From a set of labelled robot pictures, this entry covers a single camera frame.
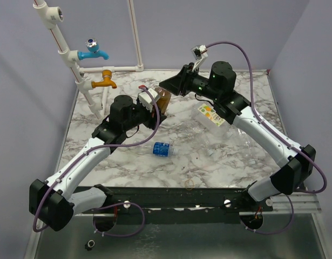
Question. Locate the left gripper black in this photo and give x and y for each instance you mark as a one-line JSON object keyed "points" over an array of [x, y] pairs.
{"points": [[151, 121]]}

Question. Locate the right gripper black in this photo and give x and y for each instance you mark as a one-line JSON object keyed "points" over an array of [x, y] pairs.
{"points": [[186, 80]]}

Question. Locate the golden energy drink bottle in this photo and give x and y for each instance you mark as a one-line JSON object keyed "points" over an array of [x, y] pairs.
{"points": [[164, 99]]}

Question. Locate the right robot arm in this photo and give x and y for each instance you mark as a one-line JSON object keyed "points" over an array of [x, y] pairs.
{"points": [[292, 158]]}

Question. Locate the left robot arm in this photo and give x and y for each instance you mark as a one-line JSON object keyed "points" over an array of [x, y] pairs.
{"points": [[54, 200]]}

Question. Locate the blue label water bottle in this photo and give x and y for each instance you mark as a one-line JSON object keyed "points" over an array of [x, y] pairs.
{"points": [[160, 149]]}

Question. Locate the clear plastic bottle middle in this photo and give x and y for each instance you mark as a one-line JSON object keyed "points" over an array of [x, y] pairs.
{"points": [[197, 135]]}

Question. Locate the orange label clear bottle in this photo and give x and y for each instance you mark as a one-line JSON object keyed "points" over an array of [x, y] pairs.
{"points": [[205, 115]]}

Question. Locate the yellow rubber band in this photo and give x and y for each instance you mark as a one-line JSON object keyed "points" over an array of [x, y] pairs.
{"points": [[189, 184]]}

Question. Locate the orange faucet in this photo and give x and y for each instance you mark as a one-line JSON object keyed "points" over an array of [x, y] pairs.
{"points": [[106, 82]]}

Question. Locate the blue faucet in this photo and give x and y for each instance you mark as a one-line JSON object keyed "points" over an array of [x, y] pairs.
{"points": [[93, 51]]}

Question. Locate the small black white knob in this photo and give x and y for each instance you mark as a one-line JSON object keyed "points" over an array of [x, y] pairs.
{"points": [[89, 245]]}

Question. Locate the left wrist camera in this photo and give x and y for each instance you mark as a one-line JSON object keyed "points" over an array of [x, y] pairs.
{"points": [[145, 97]]}

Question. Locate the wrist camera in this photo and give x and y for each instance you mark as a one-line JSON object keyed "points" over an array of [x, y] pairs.
{"points": [[200, 54], [145, 97]]}

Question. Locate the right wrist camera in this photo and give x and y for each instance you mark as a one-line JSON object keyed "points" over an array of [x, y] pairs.
{"points": [[200, 54]]}

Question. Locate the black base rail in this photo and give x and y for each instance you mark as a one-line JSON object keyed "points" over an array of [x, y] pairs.
{"points": [[182, 206]]}

